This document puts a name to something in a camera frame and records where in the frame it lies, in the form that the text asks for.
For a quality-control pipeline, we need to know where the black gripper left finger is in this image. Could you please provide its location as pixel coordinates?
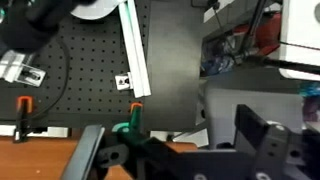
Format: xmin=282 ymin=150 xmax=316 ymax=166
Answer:
xmin=60 ymin=124 xmax=107 ymax=180

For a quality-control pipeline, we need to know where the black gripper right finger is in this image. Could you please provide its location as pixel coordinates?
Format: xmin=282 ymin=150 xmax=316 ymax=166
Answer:
xmin=234 ymin=104 xmax=290 ymax=180

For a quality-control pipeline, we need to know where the grey office chair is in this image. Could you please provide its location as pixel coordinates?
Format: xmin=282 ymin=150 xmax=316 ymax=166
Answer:
xmin=203 ymin=87 xmax=306 ymax=149

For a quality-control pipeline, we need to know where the black clamp with orange tips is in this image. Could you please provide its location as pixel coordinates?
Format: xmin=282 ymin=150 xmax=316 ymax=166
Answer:
xmin=128 ymin=101 xmax=145 ymax=134
xmin=13 ymin=95 xmax=35 ymax=144

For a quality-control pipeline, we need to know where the black perforated breadboard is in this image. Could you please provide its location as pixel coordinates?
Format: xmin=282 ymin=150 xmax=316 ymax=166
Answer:
xmin=0 ymin=0 xmax=151 ymax=129

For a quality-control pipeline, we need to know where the dark grey board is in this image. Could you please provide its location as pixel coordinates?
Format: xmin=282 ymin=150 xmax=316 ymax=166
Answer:
xmin=143 ymin=0 xmax=203 ymax=132

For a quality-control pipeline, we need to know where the white desk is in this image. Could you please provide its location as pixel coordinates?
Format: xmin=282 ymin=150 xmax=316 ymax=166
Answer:
xmin=279 ymin=0 xmax=320 ymax=81

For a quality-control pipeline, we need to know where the black tripod with camera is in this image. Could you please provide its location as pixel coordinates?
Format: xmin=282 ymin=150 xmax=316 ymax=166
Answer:
xmin=233 ymin=0 xmax=320 ymax=76

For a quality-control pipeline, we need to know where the aluminium corner bracket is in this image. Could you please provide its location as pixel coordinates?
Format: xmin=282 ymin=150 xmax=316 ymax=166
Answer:
xmin=114 ymin=72 xmax=134 ymax=92

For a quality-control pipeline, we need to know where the thin black cable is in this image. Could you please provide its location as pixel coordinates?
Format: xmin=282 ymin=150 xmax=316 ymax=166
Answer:
xmin=31 ymin=36 xmax=72 ymax=121

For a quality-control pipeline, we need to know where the long aluminium rail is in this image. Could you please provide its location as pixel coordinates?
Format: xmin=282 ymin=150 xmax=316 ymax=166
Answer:
xmin=118 ymin=0 xmax=153 ymax=99

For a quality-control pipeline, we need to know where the short aluminium rail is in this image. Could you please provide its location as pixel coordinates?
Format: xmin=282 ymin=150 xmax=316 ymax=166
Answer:
xmin=0 ymin=49 xmax=47 ymax=88

